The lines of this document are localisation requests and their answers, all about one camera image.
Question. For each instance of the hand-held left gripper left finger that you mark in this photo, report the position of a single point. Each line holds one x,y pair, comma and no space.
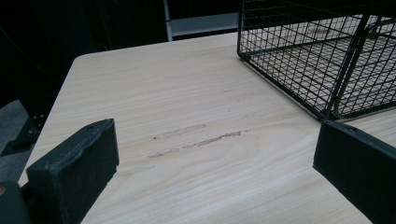
73,169

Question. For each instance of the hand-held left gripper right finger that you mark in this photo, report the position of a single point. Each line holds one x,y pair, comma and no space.
358,161

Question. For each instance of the black stand base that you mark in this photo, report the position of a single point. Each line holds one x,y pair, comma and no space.
23,137

